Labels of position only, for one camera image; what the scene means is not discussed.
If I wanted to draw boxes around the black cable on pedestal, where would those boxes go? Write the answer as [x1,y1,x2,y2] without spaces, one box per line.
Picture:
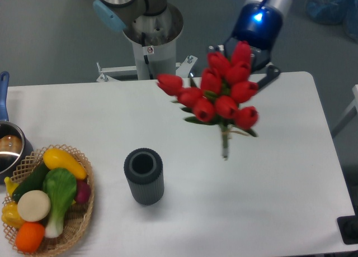
[141,32,154,80]

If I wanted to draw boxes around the green bok choy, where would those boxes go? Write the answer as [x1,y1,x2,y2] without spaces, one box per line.
[43,168,77,239]

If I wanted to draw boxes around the yellow banana tip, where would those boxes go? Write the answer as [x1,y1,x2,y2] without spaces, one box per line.
[4,177,19,197]

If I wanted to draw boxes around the yellow squash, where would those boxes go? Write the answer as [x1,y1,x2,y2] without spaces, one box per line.
[43,148,87,180]

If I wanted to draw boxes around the purple red radish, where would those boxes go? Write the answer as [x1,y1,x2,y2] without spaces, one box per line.
[74,180,91,204]

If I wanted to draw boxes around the black clamp at table corner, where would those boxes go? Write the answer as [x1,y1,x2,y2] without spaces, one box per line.
[337,216,357,245]

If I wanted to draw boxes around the blue handled steel saucepan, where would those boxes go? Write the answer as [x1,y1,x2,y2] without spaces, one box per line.
[1,71,33,184]

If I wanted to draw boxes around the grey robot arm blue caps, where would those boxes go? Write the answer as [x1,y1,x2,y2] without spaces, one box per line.
[93,0,293,90]

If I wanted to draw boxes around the white metal base frame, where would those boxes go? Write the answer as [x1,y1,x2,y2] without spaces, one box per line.
[96,55,198,82]

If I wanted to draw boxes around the woven wicker basket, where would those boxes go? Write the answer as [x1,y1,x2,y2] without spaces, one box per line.
[2,144,95,256]

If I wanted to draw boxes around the green cucumber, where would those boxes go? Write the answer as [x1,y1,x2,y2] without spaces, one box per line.
[11,162,50,202]

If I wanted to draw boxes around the red tulip bouquet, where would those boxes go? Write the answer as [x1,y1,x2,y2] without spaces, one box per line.
[157,41,259,159]

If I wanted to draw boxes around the dark grey ribbed vase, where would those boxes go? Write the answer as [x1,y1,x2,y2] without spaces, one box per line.
[124,148,164,206]

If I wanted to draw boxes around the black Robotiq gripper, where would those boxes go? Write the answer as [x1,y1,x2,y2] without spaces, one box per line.
[208,2,283,90]

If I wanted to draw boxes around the white frame at right edge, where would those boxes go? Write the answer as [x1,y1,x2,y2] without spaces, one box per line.
[331,84,357,139]

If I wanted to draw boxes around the blue plastic bag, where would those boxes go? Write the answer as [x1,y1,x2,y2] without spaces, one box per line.
[305,0,357,42]

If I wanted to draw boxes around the yellow bell pepper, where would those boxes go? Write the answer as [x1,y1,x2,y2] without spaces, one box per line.
[1,201,25,229]

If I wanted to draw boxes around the orange fruit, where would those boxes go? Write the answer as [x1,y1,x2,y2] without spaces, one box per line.
[15,222,45,253]

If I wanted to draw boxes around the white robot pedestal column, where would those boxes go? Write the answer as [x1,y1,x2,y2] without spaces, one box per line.
[124,3,183,80]

